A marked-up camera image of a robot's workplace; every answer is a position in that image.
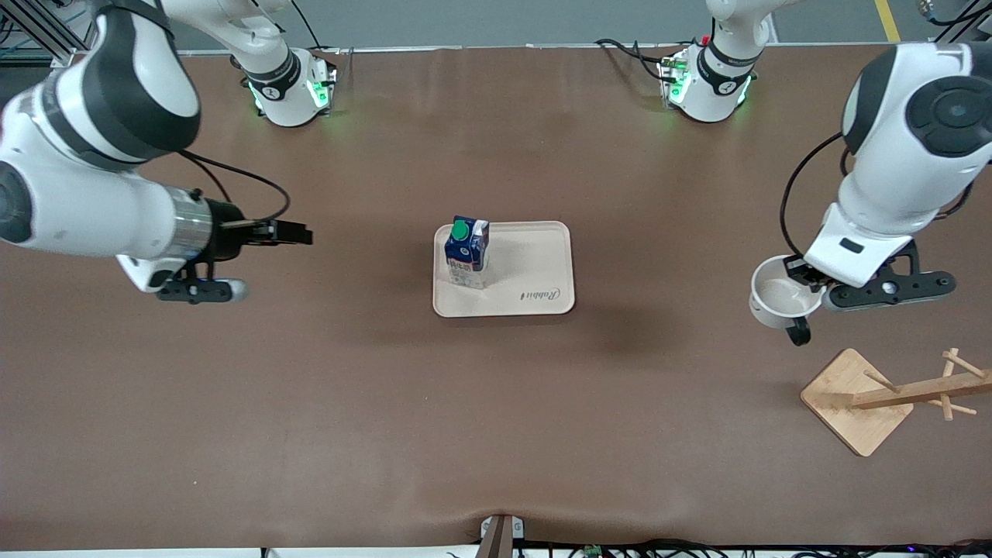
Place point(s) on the brown camera post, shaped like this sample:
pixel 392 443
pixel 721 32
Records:
pixel 496 542

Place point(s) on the aluminium frame profile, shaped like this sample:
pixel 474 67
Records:
pixel 961 12
pixel 31 23

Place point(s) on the cream rectangular tray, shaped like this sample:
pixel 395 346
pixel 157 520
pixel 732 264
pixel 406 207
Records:
pixel 527 271

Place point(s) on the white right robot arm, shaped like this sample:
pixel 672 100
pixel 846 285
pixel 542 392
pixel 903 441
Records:
pixel 93 209

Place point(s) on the wooden cup rack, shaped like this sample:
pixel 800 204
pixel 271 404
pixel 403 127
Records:
pixel 852 403

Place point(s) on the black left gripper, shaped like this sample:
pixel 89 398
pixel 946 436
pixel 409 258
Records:
pixel 798 270

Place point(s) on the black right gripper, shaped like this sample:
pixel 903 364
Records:
pixel 227 236

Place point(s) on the blue white milk carton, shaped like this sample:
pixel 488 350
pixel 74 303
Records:
pixel 467 252

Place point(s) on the grey metal mount bracket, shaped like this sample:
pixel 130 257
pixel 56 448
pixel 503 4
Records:
pixel 519 528

